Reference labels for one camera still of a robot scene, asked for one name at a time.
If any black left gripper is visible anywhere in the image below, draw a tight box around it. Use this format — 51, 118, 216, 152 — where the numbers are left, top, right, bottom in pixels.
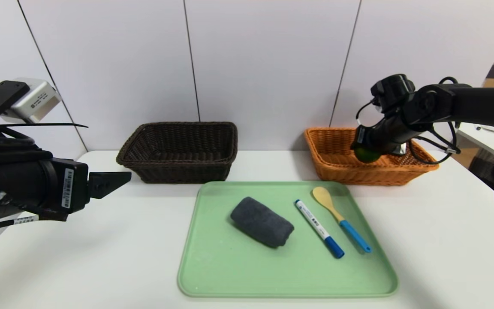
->
0, 157, 132, 221

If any orange wicker basket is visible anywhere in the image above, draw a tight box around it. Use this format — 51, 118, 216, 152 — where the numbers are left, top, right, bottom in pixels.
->
304, 127, 440, 186

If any dark brown wicker basket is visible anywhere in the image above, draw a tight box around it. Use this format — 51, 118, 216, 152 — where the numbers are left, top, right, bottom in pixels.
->
116, 122, 238, 184

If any black zip tie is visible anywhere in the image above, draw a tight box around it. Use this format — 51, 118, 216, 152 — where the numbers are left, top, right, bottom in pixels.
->
0, 123, 89, 128

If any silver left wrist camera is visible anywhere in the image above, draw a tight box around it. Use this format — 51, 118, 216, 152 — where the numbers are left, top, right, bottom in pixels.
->
0, 78, 62, 124

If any white side table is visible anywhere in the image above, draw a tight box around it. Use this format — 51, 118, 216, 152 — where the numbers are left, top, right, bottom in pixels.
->
456, 122, 494, 169

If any white marker with blue cap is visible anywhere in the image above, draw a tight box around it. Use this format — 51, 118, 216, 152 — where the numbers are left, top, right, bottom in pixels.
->
295, 199, 345, 259

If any light green plastic tray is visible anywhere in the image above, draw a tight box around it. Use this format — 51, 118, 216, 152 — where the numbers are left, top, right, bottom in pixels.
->
177, 181, 398, 297

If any green lime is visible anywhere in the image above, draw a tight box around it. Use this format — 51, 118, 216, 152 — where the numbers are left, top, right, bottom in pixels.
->
353, 146, 381, 164

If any grey towel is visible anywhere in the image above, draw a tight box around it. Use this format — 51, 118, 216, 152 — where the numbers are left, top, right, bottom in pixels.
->
230, 197, 295, 248

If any black cable with white tag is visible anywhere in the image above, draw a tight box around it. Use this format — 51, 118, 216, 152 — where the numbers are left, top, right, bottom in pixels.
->
0, 214, 69, 236

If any wooden spoon with blue handle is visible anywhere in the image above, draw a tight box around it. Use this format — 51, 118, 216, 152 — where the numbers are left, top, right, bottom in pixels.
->
312, 187, 372, 253

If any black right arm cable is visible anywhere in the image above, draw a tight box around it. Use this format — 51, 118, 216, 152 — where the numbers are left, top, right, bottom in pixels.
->
408, 77, 462, 166

